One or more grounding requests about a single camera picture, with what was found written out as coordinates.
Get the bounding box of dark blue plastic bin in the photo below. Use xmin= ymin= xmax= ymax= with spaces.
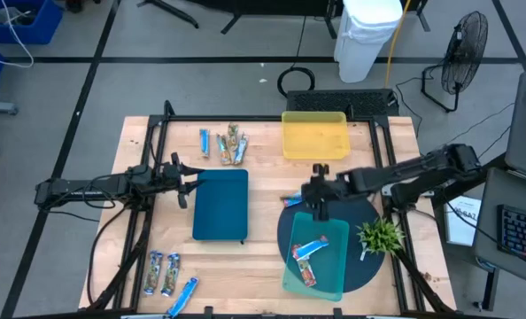
xmin=191 ymin=168 xmax=250 ymax=243

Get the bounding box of black perforated metal case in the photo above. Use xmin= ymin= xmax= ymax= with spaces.
xmin=285 ymin=88 xmax=400 ymax=119

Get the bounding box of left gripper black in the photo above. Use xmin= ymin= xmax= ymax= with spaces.
xmin=159 ymin=152 xmax=205 ymax=210

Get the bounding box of coiled black cable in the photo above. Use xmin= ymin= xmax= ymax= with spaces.
xmin=276 ymin=65 xmax=316 ymax=98

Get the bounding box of white trash bin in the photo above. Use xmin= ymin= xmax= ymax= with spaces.
xmin=332 ymin=0 xmax=405 ymax=84

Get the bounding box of small green potted plant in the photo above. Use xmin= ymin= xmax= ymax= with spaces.
xmin=355 ymin=216 xmax=406 ymax=262

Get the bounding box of thick black cable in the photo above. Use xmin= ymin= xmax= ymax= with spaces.
xmin=87 ymin=206 xmax=129 ymax=307

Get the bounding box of yellow hanging cable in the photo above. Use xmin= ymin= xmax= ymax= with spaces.
xmin=383 ymin=0 xmax=413 ymax=89

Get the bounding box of thin white cable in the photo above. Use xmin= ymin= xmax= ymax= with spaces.
xmin=0 ymin=0 xmax=35 ymax=70

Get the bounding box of white paper sheet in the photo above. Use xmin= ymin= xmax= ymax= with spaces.
xmin=444 ymin=194 xmax=483 ymax=247

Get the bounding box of black backlit keyboard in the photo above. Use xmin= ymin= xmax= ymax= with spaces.
xmin=496 ymin=203 xmax=526 ymax=267

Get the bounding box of black floor fan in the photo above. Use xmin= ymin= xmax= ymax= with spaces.
xmin=421 ymin=10 xmax=490 ymax=113

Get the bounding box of blue white granola bar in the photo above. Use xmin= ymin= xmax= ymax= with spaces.
xmin=166 ymin=276 xmax=200 ymax=318
xmin=198 ymin=128 xmax=212 ymax=159

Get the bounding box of teal translucent plastic bin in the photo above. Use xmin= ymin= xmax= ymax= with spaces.
xmin=282 ymin=211 xmax=351 ymax=303

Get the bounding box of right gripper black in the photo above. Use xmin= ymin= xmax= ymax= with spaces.
xmin=300 ymin=162 xmax=348 ymax=222

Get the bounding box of red green chocolate granola bar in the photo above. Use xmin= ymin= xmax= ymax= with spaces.
xmin=296 ymin=257 xmax=318 ymax=288

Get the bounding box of dark round woven placemat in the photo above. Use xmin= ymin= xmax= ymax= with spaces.
xmin=276 ymin=194 xmax=386 ymax=294

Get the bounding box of black aluminium table frame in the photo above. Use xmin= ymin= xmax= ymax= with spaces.
xmin=85 ymin=99 xmax=457 ymax=319

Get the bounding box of black partition panel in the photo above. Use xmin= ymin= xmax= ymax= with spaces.
xmin=136 ymin=0 xmax=432 ymax=41

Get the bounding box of yellow translucent plastic bin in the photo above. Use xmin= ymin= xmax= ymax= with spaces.
xmin=281 ymin=110 xmax=352 ymax=160

